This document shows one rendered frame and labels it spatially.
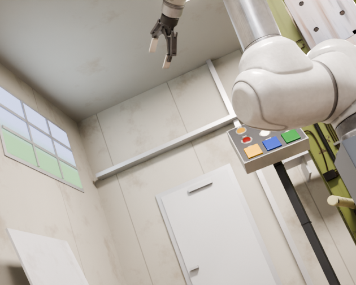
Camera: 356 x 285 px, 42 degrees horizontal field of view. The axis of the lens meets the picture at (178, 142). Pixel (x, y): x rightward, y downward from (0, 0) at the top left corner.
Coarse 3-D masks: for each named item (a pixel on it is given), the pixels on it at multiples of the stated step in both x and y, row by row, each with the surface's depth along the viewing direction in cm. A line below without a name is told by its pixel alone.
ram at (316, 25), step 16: (288, 0) 261; (304, 0) 256; (320, 0) 251; (336, 0) 247; (352, 0) 243; (304, 16) 255; (320, 16) 250; (336, 16) 246; (352, 16) 241; (304, 32) 254; (320, 32) 249; (336, 32) 244; (352, 32) 240
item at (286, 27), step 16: (272, 0) 281; (288, 16) 275; (288, 32) 273; (304, 48) 267; (304, 128) 260; (320, 128) 256; (320, 144) 254; (320, 160) 253; (336, 192) 247; (352, 224) 240
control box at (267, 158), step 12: (228, 132) 249; (252, 132) 244; (276, 132) 238; (300, 132) 233; (240, 144) 240; (252, 144) 237; (288, 144) 229; (300, 144) 230; (240, 156) 234; (264, 156) 229; (276, 156) 231; (288, 156) 233; (252, 168) 232
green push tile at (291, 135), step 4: (288, 132) 235; (292, 132) 234; (296, 132) 233; (284, 136) 233; (288, 136) 232; (292, 136) 232; (296, 136) 231; (284, 140) 232; (288, 140) 230; (292, 140) 230
